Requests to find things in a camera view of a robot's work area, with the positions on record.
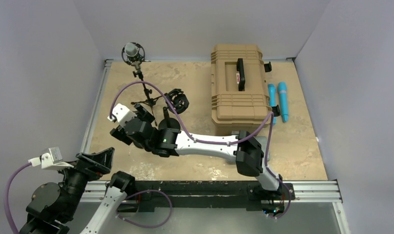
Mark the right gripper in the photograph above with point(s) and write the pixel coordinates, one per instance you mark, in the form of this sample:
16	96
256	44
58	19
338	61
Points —
147	117

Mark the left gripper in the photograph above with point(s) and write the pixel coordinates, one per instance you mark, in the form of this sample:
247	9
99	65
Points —
93	165

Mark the round base shock mount stand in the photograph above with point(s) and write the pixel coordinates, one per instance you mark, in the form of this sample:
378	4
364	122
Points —
180	103

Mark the tan tool case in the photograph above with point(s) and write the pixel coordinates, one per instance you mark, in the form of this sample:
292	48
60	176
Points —
239	93

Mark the blue microphone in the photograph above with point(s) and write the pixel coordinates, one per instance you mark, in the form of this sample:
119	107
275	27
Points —
282	90
275	107

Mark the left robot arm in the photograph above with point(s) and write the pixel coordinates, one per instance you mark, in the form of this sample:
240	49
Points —
54	204

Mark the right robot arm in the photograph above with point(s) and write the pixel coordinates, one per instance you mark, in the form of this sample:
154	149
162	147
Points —
170	140

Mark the silver microphone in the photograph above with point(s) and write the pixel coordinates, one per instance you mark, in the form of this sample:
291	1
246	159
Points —
131	51

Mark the grey plastic box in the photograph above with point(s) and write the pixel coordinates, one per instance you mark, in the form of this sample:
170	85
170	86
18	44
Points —
263	141

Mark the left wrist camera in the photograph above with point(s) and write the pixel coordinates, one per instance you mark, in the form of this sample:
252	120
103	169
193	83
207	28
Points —
50	159

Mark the tripod stand with shock mount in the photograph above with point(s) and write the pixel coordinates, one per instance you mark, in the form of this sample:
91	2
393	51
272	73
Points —
149	101

